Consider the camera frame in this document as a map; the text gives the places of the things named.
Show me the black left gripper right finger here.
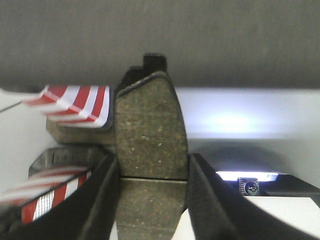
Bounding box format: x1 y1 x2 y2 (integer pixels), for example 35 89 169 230
186 153 314 240

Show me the red white traffic cone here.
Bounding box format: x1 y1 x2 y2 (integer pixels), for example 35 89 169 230
22 85 115 145
0 146 107 230

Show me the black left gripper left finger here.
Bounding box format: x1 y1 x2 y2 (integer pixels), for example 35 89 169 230
0 153 119 240

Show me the dark brake pad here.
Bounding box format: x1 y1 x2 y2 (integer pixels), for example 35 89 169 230
113 53 189 240

